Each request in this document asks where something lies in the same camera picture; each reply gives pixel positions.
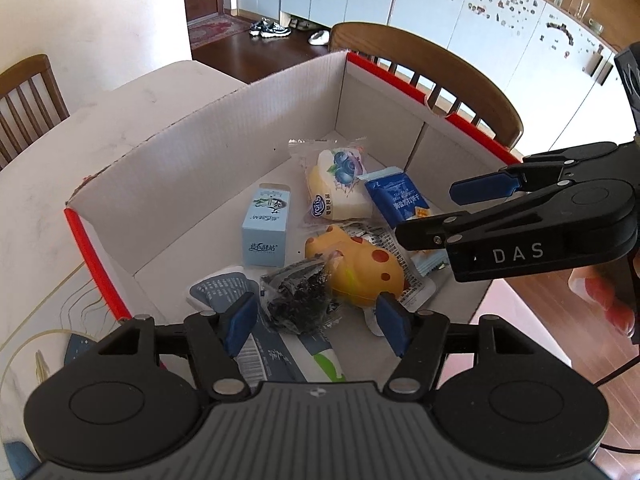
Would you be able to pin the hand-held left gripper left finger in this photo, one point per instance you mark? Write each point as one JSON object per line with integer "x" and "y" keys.
{"x": 241, "y": 322}

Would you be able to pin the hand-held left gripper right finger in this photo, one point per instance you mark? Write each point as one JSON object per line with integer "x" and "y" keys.
{"x": 395, "y": 327}

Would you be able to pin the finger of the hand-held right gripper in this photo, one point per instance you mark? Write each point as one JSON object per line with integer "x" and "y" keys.
{"x": 430, "y": 232}
{"x": 487, "y": 187}

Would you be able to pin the blue cracker packet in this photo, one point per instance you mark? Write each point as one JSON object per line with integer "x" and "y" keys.
{"x": 395, "y": 195}

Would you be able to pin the clear packet of dark seaweed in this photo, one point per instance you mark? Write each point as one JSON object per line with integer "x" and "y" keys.
{"x": 300, "y": 300}

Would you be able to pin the yellow spotted toy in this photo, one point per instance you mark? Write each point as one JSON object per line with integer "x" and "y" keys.
{"x": 360, "y": 270}

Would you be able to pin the blueberry bread packet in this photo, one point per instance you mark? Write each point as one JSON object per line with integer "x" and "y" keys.
{"x": 336, "y": 195}

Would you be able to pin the red cardboard box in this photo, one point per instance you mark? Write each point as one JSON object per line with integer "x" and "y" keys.
{"x": 200, "y": 170}

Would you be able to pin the person's right hand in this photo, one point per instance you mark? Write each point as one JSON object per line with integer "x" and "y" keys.
{"x": 602, "y": 292}

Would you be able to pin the light blue packet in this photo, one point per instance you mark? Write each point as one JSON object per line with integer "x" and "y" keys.
{"x": 432, "y": 261}

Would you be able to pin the blue white sachet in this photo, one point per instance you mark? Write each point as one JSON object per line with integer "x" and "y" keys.
{"x": 220, "y": 287}

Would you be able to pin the white blue green packet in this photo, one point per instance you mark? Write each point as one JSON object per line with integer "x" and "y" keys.
{"x": 290, "y": 355}

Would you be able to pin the light blue small carton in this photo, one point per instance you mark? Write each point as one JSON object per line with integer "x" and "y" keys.
{"x": 265, "y": 230}

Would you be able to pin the brown wooden chair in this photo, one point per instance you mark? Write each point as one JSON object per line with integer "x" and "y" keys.
{"x": 450, "y": 60}
{"x": 30, "y": 105}

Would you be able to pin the white tall cabinet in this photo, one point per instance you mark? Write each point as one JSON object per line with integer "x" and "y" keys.
{"x": 450, "y": 10}

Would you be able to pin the white slipper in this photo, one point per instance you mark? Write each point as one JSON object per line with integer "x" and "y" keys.
{"x": 318, "y": 36}

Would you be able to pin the dark white sneaker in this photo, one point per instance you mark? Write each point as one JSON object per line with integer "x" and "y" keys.
{"x": 259, "y": 27}
{"x": 280, "y": 29}

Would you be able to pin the red patterned rug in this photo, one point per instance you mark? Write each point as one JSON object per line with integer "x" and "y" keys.
{"x": 215, "y": 30}

